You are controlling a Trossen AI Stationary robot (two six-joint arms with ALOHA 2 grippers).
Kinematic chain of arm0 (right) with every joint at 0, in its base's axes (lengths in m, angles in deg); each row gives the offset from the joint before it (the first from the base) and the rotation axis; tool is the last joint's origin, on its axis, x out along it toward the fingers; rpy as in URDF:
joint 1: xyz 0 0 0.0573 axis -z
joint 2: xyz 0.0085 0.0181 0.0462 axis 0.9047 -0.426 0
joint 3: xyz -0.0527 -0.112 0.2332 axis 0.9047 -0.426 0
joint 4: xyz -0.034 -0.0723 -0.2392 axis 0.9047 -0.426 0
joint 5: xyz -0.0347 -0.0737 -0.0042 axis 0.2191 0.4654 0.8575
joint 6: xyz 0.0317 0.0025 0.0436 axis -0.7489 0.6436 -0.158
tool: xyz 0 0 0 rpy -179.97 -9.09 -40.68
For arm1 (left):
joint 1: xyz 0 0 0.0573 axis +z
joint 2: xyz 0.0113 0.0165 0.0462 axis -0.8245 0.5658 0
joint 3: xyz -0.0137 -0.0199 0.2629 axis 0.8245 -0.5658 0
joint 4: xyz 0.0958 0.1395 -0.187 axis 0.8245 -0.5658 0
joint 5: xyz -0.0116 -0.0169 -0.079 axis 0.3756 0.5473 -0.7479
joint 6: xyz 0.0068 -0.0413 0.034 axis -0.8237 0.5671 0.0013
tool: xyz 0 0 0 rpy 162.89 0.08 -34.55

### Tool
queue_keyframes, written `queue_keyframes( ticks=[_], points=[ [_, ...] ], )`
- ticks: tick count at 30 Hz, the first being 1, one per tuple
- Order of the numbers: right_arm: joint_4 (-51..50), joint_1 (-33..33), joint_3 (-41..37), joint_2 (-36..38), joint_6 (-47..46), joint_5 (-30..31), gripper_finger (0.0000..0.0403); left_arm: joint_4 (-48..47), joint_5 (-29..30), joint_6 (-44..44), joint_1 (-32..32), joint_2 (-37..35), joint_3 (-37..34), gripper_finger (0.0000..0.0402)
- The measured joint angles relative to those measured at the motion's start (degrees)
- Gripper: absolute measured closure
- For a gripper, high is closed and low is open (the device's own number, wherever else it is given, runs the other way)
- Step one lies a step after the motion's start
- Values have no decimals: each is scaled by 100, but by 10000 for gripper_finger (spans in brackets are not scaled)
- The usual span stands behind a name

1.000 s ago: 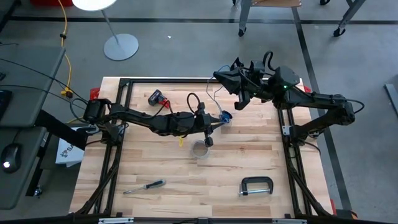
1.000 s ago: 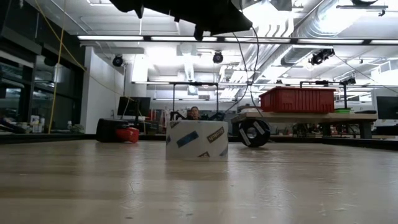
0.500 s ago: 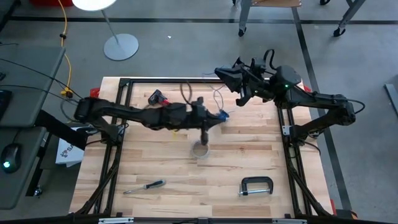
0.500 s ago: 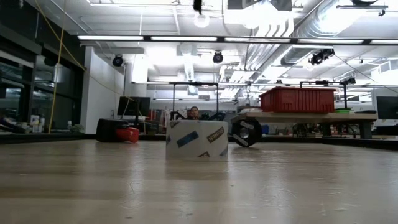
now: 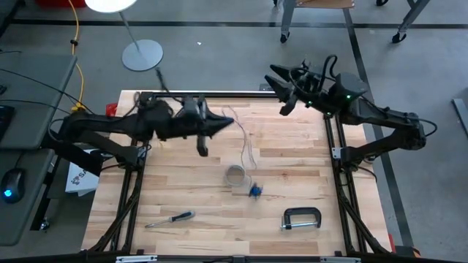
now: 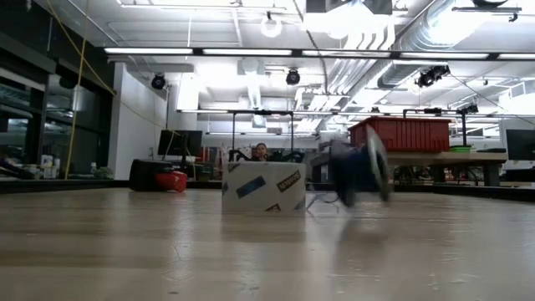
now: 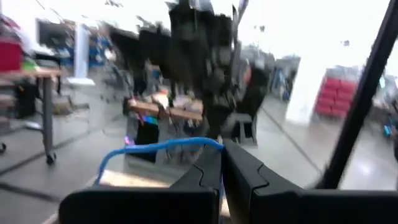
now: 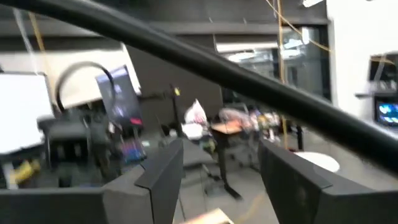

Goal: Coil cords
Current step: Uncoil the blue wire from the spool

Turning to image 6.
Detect black computer monitor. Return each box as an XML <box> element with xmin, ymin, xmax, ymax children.
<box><xmin>505</xmin><ymin>129</ymin><xmax>535</xmax><ymax>161</ymax></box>
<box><xmin>157</xmin><ymin>130</ymin><xmax>204</xmax><ymax>168</ymax></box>

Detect black camera stand rig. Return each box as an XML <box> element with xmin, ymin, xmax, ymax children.
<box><xmin>403</xmin><ymin>106</ymin><xmax>480</xmax><ymax>147</ymax></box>

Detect black case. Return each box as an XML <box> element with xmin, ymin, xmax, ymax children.
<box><xmin>129</xmin><ymin>159</ymin><xmax>168</xmax><ymax>192</ymax></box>

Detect white plastic container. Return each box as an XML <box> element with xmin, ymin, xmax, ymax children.
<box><xmin>40</xmin><ymin>155</ymin><xmax>54</xmax><ymax>180</ymax></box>

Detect yellow cable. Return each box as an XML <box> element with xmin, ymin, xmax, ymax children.
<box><xmin>45</xmin><ymin>0</ymin><xmax>118</xmax><ymax>181</ymax></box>

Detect wooden workbench grey legs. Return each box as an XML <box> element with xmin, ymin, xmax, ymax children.
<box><xmin>311</xmin><ymin>150</ymin><xmax>509</xmax><ymax>187</ymax></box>

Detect person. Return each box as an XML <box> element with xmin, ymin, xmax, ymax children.
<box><xmin>250</xmin><ymin>142</ymin><xmax>271</xmax><ymax>162</ymax></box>

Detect thin blue wire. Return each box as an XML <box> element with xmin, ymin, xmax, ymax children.
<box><xmin>307</xmin><ymin>191</ymin><xmax>342</xmax><ymax>215</ymax></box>

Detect large red plastic bin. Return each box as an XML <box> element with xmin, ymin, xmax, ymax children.
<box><xmin>349</xmin><ymin>116</ymin><xmax>452</xmax><ymax>153</ymax></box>

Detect plastic wire spool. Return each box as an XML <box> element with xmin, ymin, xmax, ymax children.
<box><xmin>329</xmin><ymin>124</ymin><xmax>394</xmax><ymax>208</ymax></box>

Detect black ceiling spotlight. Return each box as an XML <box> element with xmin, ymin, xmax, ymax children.
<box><xmin>417</xmin><ymin>65</ymin><xmax>451</xmax><ymax>88</ymax></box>

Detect red object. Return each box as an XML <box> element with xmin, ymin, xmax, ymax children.
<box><xmin>156</xmin><ymin>170</ymin><xmax>188</xmax><ymax>193</ymax></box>

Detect overhead LED light bar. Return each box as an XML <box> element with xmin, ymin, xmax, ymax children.
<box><xmin>104</xmin><ymin>46</ymin><xmax>535</xmax><ymax>60</ymax></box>

